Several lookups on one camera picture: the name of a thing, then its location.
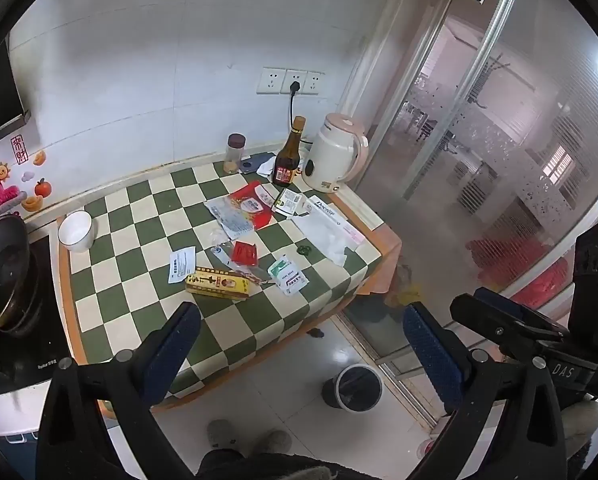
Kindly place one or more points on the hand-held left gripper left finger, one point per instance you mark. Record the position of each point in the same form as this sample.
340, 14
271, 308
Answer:
171, 355

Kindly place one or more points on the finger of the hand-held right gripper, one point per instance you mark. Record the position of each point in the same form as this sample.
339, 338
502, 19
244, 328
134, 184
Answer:
484, 312
499, 297

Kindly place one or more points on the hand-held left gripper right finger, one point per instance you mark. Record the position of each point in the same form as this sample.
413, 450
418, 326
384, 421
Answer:
431, 355

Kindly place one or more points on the black trash bin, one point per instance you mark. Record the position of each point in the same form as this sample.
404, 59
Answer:
351, 390

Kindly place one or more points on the white green medicine box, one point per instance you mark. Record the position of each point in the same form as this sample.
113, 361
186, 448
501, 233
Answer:
289, 202

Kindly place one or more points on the person's right forearm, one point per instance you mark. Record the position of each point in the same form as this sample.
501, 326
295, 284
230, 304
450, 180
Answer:
584, 427

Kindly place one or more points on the red object behind glass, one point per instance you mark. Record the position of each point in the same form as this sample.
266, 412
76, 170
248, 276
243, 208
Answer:
519, 270

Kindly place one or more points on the yellow cardboard box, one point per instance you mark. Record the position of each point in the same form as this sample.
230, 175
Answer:
219, 285

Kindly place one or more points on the white paper sachet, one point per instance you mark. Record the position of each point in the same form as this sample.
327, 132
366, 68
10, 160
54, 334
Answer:
181, 265

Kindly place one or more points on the grey slipper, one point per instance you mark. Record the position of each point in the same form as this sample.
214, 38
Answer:
224, 435
274, 441

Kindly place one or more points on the orange table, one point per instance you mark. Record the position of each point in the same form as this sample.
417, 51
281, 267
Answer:
386, 255

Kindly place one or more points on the clear plastic wrapper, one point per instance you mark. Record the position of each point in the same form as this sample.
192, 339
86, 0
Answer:
221, 252

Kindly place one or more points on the striped thin wrapper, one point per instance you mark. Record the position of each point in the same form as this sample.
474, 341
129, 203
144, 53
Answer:
256, 277

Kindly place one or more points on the small red sachet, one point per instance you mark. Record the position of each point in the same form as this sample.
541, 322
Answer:
244, 252

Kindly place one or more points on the green white sachet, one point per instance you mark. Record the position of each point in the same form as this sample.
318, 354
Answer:
288, 275

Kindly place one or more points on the black induction cooker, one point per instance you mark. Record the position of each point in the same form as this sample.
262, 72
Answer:
24, 355

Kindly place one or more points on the clear plastic bag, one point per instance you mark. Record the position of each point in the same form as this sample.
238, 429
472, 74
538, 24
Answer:
229, 217

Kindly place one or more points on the white ceramic bowl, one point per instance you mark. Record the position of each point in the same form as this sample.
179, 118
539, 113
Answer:
76, 232

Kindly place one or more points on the person's dark clothing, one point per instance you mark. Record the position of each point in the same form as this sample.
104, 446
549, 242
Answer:
279, 467

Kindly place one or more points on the glass sliding door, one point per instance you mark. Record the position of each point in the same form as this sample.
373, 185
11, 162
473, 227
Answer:
504, 135

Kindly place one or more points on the green bottle cap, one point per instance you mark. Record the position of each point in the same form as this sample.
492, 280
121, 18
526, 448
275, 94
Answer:
306, 250

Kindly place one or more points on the long white pink package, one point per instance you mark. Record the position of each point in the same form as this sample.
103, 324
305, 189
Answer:
324, 227

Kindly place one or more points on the white printed carton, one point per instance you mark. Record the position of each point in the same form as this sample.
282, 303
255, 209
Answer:
327, 208

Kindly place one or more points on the black frying pan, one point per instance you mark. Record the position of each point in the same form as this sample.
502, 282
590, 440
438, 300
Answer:
4, 270

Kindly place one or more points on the blue smartphone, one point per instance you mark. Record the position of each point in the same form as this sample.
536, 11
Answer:
253, 162

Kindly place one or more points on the clear jar with brown lid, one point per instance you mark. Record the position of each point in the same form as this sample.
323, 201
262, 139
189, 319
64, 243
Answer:
234, 155

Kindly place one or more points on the white tissue by phone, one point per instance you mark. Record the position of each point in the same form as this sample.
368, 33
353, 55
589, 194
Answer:
266, 167

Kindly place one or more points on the white pink electric kettle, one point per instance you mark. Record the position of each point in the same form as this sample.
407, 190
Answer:
329, 157

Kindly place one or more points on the brown glass sauce bottle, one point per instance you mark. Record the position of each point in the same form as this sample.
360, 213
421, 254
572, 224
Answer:
288, 157

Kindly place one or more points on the pink figure wall sticker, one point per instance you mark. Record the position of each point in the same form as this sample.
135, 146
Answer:
1, 190

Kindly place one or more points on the red character wall sticker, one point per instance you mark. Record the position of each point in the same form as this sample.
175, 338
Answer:
17, 148

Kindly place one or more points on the white wall socket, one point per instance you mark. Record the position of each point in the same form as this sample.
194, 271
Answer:
286, 77
270, 80
313, 83

